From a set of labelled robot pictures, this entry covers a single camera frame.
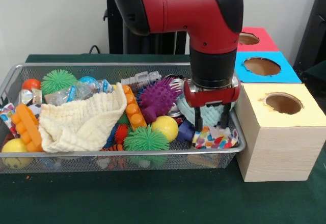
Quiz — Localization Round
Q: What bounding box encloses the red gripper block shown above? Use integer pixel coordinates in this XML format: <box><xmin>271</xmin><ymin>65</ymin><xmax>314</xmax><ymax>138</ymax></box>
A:
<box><xmin>183</xmin><ymin>77</ymin><xmax>240</xmax><ymax>132</ymax></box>

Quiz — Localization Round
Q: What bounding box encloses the colourful dotted cloth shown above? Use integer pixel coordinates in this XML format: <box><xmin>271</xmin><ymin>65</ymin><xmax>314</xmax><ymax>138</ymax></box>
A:
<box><xmin>192</xmin><ymin>126</ymin><xmax>240</xmax><ymax>150</ymax></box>

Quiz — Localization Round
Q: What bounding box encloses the wooden box with three holes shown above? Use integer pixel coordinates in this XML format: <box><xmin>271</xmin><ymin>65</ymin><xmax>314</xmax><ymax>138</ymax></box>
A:
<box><xmin>234</xmin><ymin>26</ymin><xmax>326</xmax><ymax>183</ymax></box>

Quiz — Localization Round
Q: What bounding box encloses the mint green knitted cloth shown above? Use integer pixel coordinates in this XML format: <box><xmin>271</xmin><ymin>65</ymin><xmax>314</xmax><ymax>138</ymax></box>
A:
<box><xmin>176</xmin><ymin>91</ymin><xmax>234</xmax><ymax>128</ymax></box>

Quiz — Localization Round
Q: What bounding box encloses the yellow plastic ball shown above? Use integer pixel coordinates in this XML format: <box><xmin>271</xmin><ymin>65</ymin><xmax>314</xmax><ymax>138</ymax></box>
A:
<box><xmin>151</xmin><ymin>115</ymin><xmax>180</xmax><ymax>142</ymax></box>

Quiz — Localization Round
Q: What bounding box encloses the purple spiky rubber toy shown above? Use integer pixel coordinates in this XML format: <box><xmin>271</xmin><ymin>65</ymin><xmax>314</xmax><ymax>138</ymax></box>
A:
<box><xmin>137</xmin><ymin>76</ymin><xmax>184</xmax><ymax>123</ymax></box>

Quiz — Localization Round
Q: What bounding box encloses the green spiky rubber ball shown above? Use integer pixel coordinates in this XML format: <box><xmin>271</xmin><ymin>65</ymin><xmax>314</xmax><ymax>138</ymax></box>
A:
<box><xmin>124</xmin><ymin>124</ymin><xmax>171</xmax><ymax>152</ymax></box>
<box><xmin>40</xmin><ymin>68</ymin><xmax>78</xmax><ymax>96</ymax></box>

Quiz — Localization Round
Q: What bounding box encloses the orange toy building brick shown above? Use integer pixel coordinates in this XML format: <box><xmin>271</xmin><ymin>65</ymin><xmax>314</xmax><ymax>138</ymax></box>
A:
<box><xmin>122</xmin><ymin>84</ymin><xmax>148</xmax><ymax>130</ymax></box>
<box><xmin>11</xmin><ymin>103</ymin><xmax>44</xmax><ymax>153</ymax></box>

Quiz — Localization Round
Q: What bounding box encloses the cream knitted cloth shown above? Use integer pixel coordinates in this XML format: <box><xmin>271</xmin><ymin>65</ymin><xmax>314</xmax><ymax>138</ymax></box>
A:
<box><xmin>38</xmin><ymin>82</ymin><xmax>128</xmax><ymax>154</ymax></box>

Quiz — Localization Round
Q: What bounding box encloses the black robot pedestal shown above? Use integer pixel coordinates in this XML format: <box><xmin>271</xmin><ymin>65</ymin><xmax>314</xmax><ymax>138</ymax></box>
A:
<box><xmin>98</xmin><ymin>0</ymin><xmax>192</xmax><ymax>55</ymax></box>

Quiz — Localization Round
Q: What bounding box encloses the silver wire mesh bin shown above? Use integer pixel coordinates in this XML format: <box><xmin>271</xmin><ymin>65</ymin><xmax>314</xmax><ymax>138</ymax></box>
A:
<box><xmin>0</xmin><ymin>61</ymin><xmax>247</xmax><ymax>175</ymax></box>

